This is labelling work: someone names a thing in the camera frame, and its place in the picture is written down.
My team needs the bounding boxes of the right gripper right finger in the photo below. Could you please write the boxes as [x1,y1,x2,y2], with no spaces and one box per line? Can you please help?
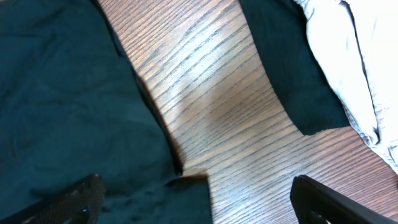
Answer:
[290,175,397,224]

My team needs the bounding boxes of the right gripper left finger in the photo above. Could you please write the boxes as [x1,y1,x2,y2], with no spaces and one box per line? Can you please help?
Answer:
[1,174,106,224]

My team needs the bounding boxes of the black shorts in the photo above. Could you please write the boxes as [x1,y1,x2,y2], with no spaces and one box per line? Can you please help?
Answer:
[1,1,212,223]

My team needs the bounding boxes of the beige pink trousers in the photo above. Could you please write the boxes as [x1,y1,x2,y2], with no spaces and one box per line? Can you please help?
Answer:
[295,0,397,171]

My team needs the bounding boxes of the black garment under pile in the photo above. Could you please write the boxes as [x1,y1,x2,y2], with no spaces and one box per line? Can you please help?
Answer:
[239,0,349,135]

